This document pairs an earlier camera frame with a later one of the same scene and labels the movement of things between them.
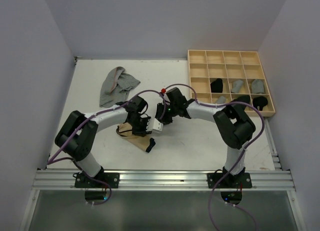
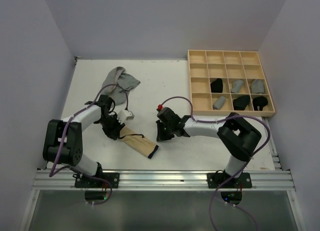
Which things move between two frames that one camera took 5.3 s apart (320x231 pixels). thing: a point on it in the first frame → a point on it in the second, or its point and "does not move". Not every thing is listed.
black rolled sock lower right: x=259 y=102 does not move
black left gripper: x=143 y=131 → x=113 y=133
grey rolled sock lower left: x=221 y=100 does not move
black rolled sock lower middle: x=244 y=99 does not move
